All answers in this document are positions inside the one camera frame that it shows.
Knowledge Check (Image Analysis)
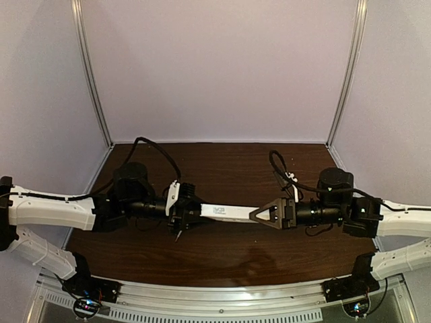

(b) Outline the right black cable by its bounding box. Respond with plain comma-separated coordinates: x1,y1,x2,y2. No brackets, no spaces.
269,149,385,209

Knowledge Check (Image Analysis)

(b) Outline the left black cable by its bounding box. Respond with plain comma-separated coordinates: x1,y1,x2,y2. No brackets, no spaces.
84,136,183,203

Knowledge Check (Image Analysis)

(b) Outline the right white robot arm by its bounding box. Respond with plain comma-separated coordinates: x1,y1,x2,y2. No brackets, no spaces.
249,168,430,281

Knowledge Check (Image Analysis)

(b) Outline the black cable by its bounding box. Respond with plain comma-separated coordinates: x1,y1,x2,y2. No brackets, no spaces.
269,149,385,209
84,136,183,203

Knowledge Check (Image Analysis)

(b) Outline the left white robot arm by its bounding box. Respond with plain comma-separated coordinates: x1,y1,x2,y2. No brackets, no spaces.
1,162,203,287

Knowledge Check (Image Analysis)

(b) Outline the white remote control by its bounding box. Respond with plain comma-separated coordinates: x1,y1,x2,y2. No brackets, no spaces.
200,204,258,223

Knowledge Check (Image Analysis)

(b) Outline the right aluminium frame post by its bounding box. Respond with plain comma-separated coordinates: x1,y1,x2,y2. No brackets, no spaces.
326,0,368,148

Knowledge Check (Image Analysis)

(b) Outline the small metal screwdriver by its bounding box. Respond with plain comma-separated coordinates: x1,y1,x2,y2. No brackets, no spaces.
174,230,183,243

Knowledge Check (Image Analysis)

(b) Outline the aluminium frame post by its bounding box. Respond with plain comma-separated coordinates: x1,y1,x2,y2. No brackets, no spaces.
326,0,368,148
71,0,113,148

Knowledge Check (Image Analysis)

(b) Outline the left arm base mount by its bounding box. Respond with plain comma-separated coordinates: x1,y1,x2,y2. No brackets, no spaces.
59,277,121,322

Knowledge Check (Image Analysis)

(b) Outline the left aluminium frame post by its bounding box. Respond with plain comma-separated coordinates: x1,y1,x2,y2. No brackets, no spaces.
71,0,113,148

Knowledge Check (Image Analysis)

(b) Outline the front aluminium rail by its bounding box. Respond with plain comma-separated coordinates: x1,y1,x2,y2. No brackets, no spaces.
24,271,419,322

